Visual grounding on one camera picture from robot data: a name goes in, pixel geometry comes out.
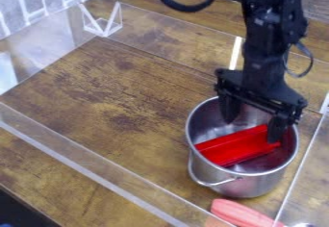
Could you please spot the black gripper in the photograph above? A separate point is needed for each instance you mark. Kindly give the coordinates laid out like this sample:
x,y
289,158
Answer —
x,y
272,96

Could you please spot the red plastic block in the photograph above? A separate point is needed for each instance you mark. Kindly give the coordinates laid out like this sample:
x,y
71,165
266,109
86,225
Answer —
x,y
237,147

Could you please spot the silver metal pot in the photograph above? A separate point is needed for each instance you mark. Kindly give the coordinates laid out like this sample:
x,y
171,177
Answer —
x,y
246,179

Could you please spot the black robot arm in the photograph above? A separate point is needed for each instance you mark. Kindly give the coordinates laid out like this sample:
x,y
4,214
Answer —
x,y
276,25

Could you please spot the clear acrylic right barrier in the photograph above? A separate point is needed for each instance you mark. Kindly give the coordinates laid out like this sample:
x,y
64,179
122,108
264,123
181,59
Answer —
x,y
305,205

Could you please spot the clear acrylic barrier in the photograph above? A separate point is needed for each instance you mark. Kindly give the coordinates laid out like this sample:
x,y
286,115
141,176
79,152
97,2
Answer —
x,y
305,205
127,184

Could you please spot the clear acrylic front barrier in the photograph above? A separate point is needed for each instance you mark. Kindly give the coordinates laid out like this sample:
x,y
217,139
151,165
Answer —
x,y
127,184

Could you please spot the orange handled tool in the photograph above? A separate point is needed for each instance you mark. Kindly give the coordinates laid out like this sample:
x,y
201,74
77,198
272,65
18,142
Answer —
x,y
241,215

